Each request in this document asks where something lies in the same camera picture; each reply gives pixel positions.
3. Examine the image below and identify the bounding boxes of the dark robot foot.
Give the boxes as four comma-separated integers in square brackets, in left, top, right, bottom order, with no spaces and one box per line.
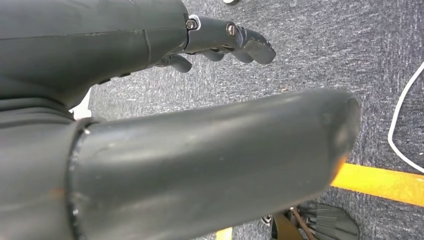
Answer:
[261,202,361,240]

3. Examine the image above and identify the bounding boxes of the long yellow floor tape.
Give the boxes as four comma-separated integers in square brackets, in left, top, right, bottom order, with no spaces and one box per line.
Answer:
[330,162,424,208]

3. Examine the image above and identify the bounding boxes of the ribbed grey left arm sleeve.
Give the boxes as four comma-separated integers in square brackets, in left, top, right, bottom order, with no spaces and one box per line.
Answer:
[0,97,79,240]

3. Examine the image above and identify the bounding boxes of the white floor cable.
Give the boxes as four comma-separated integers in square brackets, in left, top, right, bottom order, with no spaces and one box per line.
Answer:
[387,61,424,175]

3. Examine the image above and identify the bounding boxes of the short yellow floor tape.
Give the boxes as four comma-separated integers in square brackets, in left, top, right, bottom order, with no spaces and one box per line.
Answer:
[215,227,234,240]

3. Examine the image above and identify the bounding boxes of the white flat panel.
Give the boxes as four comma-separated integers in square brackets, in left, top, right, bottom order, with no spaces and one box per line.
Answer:
[68,87,93,121]

